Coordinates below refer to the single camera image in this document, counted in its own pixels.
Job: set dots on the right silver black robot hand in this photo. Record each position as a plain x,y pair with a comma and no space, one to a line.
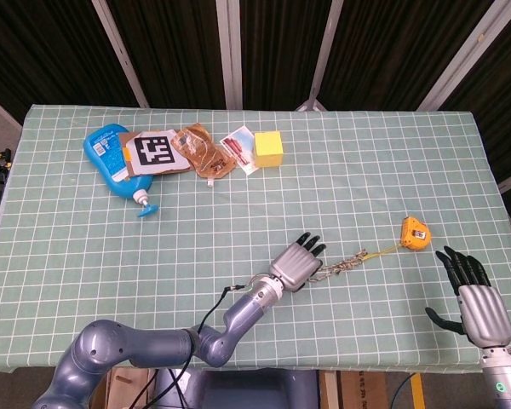
485,315

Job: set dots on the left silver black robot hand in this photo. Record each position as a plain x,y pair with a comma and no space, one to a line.
294,266

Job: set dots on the yellow tape measure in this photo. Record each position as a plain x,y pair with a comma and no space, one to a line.
415,234

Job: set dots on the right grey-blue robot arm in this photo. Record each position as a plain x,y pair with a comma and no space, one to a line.
504,379

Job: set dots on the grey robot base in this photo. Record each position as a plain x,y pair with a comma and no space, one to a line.
247,389

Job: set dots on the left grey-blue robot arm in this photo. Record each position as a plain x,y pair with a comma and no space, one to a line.
110,345

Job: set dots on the yellow strip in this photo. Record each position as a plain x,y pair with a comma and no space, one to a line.
416,389

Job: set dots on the yellow cube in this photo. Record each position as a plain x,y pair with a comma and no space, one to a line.
268,147

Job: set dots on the wooden table leg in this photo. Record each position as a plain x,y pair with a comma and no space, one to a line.
330,389

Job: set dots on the white picture card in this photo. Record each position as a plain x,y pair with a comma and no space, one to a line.
238,145

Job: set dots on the brown refill pouch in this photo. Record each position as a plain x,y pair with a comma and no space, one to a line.
208,159

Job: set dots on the green checkered tablecloth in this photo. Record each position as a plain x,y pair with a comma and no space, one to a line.
153,272

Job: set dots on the brown cardboard box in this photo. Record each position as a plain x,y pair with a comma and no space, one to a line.
362,389

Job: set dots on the cardboard with black-white marker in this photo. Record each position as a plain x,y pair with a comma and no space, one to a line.
153,151

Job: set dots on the light wooden box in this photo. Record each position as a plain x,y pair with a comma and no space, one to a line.
128,383

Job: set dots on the blue pump lotion bottle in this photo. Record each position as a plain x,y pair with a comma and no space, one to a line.
106,164

